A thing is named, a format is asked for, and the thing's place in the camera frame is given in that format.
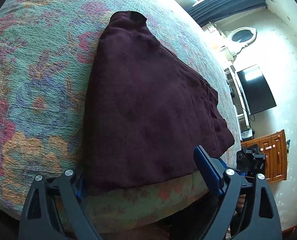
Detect orange wooden cabinet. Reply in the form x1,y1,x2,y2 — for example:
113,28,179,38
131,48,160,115
241,130,287,183

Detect white shelf unit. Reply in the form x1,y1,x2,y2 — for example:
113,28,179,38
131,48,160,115
224,61,251,129

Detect floral teal bedspread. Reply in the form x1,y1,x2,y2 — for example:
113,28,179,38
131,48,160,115
0,0,241,219

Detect dark maroon pants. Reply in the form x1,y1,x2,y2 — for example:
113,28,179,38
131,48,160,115
83,11,235,194

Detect black wall television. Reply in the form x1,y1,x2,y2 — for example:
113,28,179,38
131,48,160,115
237,65,276,115

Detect dark blue window curtain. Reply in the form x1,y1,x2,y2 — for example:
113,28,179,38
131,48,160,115
186,0,267,27

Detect person's right hand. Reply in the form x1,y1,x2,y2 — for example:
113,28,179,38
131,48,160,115
234,194,245,215

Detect white oval framed mirror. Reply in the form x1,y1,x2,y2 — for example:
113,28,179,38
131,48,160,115
225,27,257,56

